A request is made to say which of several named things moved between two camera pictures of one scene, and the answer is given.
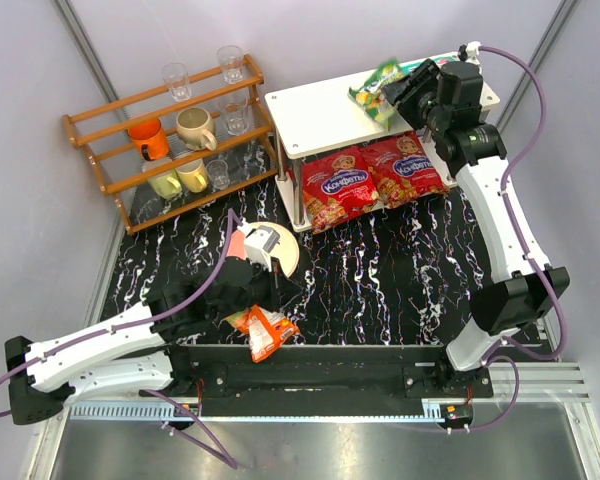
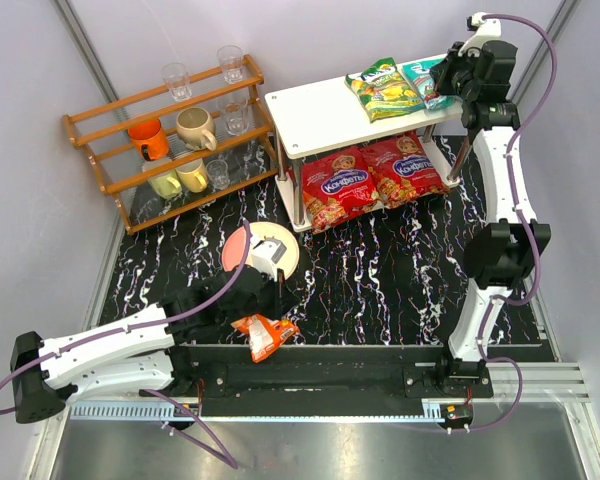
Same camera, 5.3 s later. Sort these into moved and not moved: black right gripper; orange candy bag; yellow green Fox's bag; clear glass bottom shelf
Moved: black right gripper; yellow green Fox's bag
Not moved: orange candy bag; clear glass bottom shelf
